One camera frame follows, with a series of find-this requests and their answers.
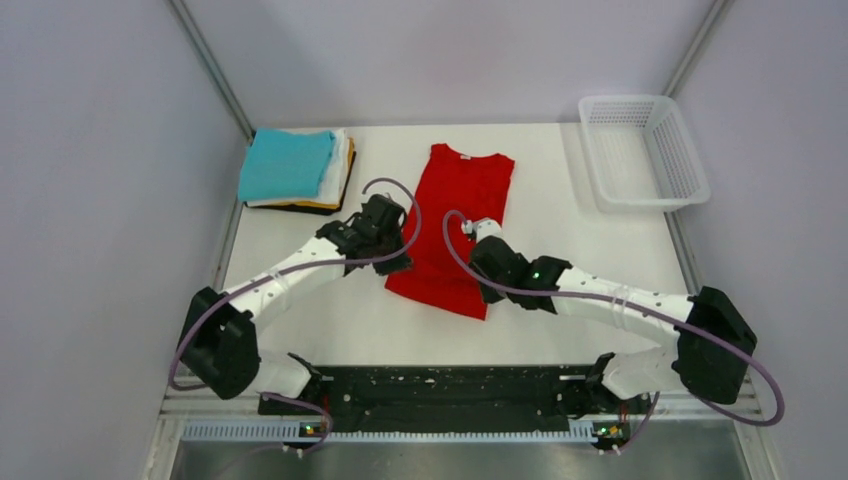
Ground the red t-shirt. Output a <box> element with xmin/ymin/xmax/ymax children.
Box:
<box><xmin>384</xmin><ymin>142</ymin><xmax>516</xmax><ymax>322</ymax></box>

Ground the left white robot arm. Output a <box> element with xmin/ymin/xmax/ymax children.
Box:
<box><xmin>178</xmin><ymin>194</ymin><xmax>412</xmax><ymax>414</ymax></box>

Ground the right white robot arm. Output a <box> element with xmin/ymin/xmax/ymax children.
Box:
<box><xmin>461</xmin><ymin>218</ymin><xmax>757</xmax><ymax>412</ymax></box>

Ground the folded white t-shirt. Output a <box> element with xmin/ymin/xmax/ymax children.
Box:
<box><xmin>238</xmin><ymin>128</ymin><xmax>355</xmax><ymax>215</ymax></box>

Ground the folded teal t-shirt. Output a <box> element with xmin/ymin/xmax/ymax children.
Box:
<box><xmin>238</xmin><ymin>128</ymin><xmax>336</xmax><ymax>202</ymax></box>

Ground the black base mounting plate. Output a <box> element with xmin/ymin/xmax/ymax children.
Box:
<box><xmin>258</xmin><ymin>365</ymin><xmax>652</xmax><ymax>450</ymax></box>

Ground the white plastic basket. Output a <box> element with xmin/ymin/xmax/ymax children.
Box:
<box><xmin>578</xmin><ymin>95</ymin><xmax>711</xmax><ymax>214</ymax></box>

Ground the white slotted cable duct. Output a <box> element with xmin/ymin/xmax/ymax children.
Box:
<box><xmin>182</xmin><ymin>420</ymin><xmax>598</xmax><ymax>444</ymax></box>

